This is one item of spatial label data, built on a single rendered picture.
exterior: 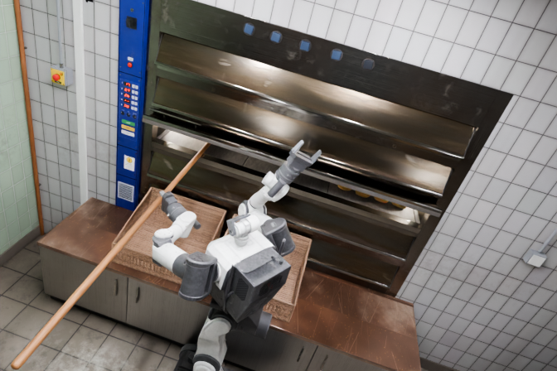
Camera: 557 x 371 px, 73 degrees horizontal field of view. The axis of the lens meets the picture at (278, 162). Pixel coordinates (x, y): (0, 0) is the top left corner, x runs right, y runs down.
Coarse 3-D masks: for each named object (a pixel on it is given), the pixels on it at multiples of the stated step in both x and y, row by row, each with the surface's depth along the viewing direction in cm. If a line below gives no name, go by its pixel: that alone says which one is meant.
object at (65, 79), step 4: (52, 68) 226; (56, 68) 226; (60, 68) 227; (64, 68) 229; (68, 68) 230; (52, 72) 227; (56, 72) 227; (60, 72) 226; (64, 72) 226; (68, 72) 228; (72, 72) 232; (60, 76) 227; (64, 76) 227; (68, 76) 230; (72, 76) 233; (52, 80) 230; (60, 80) 229; (64, 80) 228; (68, 80) 231; (72, 80) 234; (64, 84) 229; (68, 84) 232
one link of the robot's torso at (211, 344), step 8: (208, 320) 177; (216, 320) 165; (224, 320) 164; (208, 328) 167; (216, 328) 166; (224, 328) 165; (200, 336) 173; (208, 336) 170; (216, 336) 170; (224, 336) 186; (200, 344) 180; (208, 344) 179; (216, 344) 178; (224, 344) 190; (200, 352) 183; (208, 352) 182; (216, 352) 180; (224, 352) 190; (192, 360) 186; (200, 360) 182; (208, 360) 181; (216, 360) 183; (216, 368) 183
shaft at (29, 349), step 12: (180, 180) 214; (156, 204) 190; (144, 216) 180; (132, 228) 172; (120, 240) 164; (108, 264) 154; (96, 276) 147; (84, 288) 141; (72, 300) 136; (60, 312) 131; (48, 324) 126; (36, 336) 122; (36, 348) 121; (24, 360) 116
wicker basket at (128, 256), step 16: (144, 208) 254; (160, 208) 259; (192, 208) 256; (208, 208) 254; (128, 224) 236; (144, 224) 261; (160, 224) 261; (208, 224) 257; (144, 240) 249; (192, 240) 259; (208, 240) 259; (128, 256) 224; (144, 256) 221; (160, 272) 225
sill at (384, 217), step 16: (160, 144) 243; (176, 144) 247; (208, 160) 241; (224, 160) 245; (256, 176) 238; (304, 192) 236; (320, 192) 239; (352, 208) 234; (368, 208) 236; (400, 224) 232; (416, 224) 233
